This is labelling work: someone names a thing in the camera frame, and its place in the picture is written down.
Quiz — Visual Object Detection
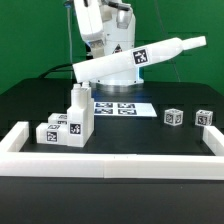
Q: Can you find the black cable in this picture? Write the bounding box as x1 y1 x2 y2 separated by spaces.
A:
38 62 76 80

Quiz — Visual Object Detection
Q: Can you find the white hanging cable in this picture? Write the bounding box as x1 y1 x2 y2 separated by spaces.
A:
66 6 74 80

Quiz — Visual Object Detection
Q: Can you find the white chair back frame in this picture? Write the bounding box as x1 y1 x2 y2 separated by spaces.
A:
73 36 206 83

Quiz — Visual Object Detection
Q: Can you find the white tag marker sheet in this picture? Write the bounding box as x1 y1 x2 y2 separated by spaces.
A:
94 102 157 117

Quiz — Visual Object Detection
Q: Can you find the white tagged cube far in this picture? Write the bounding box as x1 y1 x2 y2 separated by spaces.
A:
195 110 213 126

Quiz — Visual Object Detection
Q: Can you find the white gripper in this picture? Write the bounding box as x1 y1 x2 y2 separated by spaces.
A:
73 0 132 50

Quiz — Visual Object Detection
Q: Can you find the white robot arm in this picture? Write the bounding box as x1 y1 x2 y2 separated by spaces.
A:
68 0 143 87

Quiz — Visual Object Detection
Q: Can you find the white tagged cube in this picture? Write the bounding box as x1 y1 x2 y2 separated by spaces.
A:
164 108 183 126
195 110 213 126

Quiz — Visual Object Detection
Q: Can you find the white tagged cube near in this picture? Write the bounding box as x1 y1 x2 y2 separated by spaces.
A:
164 108 183 126

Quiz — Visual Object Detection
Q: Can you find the white U-shaped fence frame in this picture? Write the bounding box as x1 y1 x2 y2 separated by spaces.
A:
0 122 224 180

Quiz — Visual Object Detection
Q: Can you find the white chair seat block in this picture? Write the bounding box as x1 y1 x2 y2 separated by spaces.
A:
67 82 94 147

